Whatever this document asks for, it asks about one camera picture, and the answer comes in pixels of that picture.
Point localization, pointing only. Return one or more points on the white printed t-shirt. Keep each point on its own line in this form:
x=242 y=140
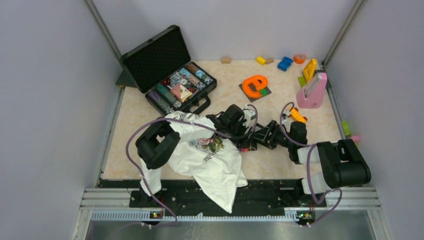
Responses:
x=213 y=161

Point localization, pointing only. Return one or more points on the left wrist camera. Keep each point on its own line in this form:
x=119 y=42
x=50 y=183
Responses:
x=250 y=115

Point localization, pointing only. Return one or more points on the pink and green toy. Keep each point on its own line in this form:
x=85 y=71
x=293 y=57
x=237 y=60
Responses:
x=348 y=134

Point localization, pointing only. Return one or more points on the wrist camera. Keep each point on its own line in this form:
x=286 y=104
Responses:
x=250 y=115
x=285 y=114

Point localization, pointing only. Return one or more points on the orange letter e toy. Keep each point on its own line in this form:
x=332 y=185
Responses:
x=252 y=85

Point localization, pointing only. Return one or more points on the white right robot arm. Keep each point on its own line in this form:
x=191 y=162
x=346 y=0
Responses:
x=329 y=165

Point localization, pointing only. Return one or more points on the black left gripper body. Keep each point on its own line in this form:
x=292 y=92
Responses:
x=240 y=140

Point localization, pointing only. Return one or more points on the yellow perforated toy block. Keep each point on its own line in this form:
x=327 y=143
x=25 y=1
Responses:
x=309 y=70

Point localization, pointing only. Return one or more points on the green flat toy piece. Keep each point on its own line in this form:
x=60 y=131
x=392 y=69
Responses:
x=302 y=81

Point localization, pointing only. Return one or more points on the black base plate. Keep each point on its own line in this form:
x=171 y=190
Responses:
x=260 y=197

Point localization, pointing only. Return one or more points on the yellow toy brick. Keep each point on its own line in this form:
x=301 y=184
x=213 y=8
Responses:
x=260 y=60

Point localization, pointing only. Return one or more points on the tan wooden block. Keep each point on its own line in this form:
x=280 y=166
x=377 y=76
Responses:
x=225 y=60

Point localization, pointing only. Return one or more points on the orange tape roll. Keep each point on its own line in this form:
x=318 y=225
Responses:
x=299 y=58

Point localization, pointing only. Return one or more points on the pink wedge stand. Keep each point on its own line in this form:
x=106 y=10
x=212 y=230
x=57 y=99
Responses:
x=311 y=95

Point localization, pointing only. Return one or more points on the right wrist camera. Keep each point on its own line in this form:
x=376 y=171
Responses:
x=285 y=114

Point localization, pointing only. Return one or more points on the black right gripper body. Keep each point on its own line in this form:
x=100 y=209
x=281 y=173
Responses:
x=277 y=137

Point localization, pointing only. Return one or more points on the yellow toy car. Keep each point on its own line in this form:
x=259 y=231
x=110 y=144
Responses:
x=296 y=116

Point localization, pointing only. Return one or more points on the blue toy brick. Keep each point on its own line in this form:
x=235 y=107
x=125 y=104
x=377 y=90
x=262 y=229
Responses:
x=285 y=63

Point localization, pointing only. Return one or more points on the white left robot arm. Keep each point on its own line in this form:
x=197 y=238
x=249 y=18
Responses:
x=157 y=143

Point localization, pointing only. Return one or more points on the black poker chip case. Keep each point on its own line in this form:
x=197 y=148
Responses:
x=162 y=69

